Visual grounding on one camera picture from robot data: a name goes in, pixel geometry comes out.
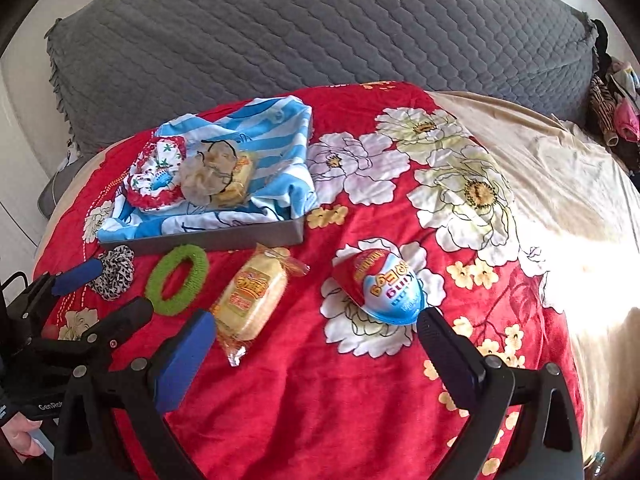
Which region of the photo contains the white cable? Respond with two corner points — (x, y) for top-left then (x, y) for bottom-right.
(50, 147), (82, 196)

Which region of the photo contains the pile of clothes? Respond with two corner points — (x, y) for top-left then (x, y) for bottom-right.
(585, 17), (640, 176)

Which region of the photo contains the green fuzzy scrunchie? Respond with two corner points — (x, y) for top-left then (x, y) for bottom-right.
(146, 244), (210, 317)

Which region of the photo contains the yellow rice cake packet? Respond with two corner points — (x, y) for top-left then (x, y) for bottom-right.
(210, 242), (311, 367)
(212, 149), (258, 207)

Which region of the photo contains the red floral blanket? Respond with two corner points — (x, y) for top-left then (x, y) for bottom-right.
(32, 80), (586, 480)

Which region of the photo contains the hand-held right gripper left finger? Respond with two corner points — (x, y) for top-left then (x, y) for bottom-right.
(52, 308), (218, 480)

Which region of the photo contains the leopard print scrunchie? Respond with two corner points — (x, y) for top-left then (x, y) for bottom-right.
(89, 245), (136, 302)

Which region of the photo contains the white cherry print scrunchie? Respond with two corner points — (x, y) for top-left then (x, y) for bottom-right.
(131, 140), (188, 196)

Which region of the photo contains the grey storage box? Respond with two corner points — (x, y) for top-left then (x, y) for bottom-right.
(97, 215), (306, 257)

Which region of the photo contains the grey bedside object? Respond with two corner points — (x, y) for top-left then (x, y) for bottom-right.
(37, 179), (69, 219)

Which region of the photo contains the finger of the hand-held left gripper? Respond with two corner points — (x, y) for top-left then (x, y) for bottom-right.
(28, 296), (155, 362)
(19, 258), (102, 320)

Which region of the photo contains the red white floral scrunchie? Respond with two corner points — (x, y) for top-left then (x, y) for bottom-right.
(125, 135), (193, 213)

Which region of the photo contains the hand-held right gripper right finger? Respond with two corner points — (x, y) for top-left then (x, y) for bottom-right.
(416, 307), (585, 480)

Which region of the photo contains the beige sheer scrunchie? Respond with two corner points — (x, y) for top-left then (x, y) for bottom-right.
(179, 140), (241, 206)

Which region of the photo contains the grey tray with striped cloth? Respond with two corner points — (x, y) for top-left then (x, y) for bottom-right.
(95, 95), (321, 243)

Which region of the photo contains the person's left hand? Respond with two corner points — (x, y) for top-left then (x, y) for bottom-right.
(0, 412), (46, 459)

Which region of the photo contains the grey quilted headboard cover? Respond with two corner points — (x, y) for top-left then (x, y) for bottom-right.
(45, 0), (598, 158)

